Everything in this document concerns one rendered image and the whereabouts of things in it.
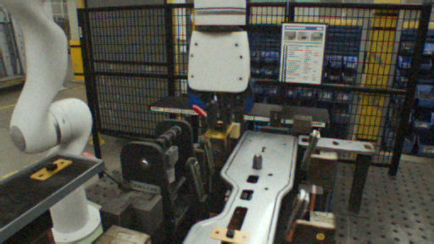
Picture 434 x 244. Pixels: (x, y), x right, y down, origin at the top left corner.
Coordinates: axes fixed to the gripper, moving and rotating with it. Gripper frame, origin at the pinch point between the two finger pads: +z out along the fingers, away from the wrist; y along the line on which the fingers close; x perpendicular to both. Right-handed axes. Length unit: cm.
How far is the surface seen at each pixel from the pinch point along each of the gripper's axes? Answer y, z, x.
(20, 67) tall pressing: -647, 78, 482
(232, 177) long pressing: -3.0, 27.8, 26.5
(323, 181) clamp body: 25, 32, 39
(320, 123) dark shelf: 25, 26, 79
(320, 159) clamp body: 23, 25, 39
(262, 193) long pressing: 6.7, 27.7, 20.0
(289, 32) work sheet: 8, -12, 102
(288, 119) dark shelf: 11, 26, 80
